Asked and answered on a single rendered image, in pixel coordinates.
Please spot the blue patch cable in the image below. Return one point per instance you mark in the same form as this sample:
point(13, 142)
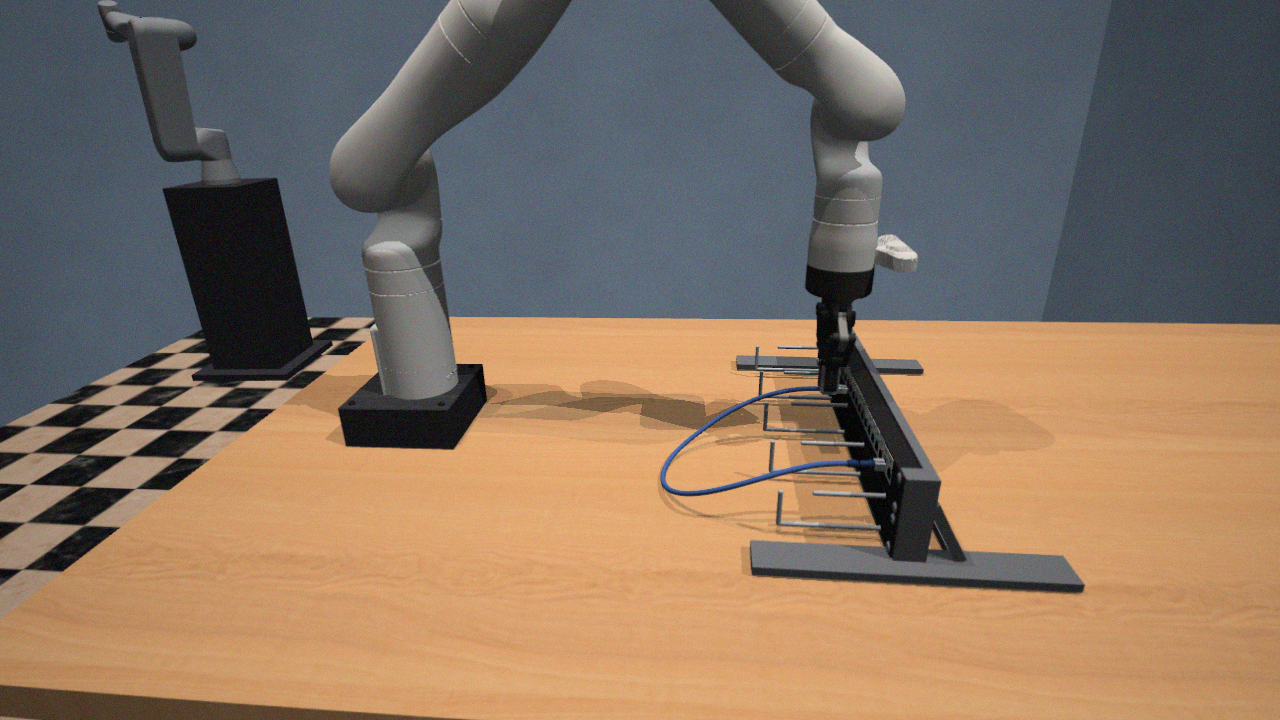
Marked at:
point(848, 463)

